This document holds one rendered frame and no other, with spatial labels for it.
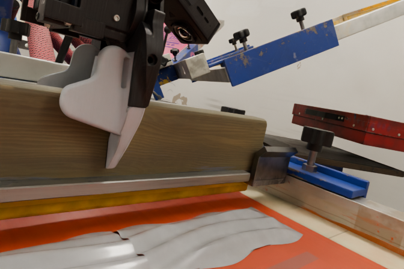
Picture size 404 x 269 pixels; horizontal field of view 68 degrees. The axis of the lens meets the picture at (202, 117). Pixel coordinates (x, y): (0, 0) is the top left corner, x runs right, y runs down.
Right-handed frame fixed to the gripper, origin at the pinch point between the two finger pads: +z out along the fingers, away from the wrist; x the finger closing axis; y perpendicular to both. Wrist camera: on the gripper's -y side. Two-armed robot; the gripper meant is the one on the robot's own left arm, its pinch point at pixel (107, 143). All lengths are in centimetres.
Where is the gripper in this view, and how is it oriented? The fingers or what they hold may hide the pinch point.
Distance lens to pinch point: 27.4
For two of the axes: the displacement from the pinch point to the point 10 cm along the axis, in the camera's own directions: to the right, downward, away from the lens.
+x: 6.5, 2.0, -7.3
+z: -2.0, 9.8, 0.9
